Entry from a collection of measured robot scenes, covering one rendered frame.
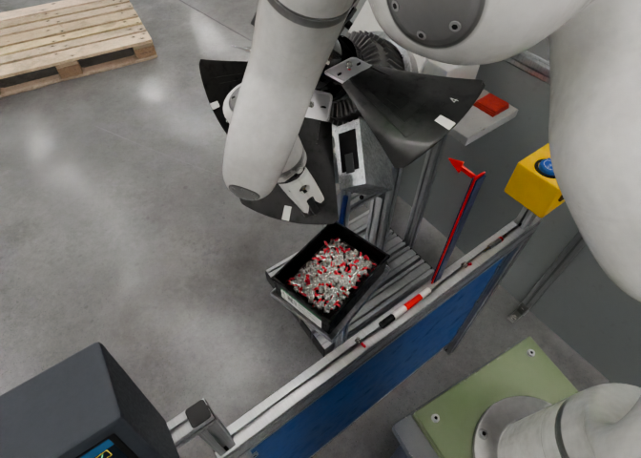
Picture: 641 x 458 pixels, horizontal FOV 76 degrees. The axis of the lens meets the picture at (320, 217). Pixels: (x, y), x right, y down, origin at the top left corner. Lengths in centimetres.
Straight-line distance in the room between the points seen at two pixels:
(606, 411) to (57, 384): 55
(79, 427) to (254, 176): 32
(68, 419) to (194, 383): 134
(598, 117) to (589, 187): 4
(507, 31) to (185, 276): 190
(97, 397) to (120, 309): 158
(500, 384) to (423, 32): 66
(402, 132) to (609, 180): 49
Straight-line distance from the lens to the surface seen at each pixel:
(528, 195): 97
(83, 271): 224
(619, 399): 56
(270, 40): 46
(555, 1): 23
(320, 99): 93
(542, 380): 83
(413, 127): 75
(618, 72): 32
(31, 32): 399
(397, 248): 196
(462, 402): 77
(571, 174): 31
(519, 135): 157
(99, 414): 47
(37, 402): 52
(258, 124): 51
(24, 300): 229
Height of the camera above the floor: 166
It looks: 51 degrees down
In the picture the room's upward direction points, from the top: straight up
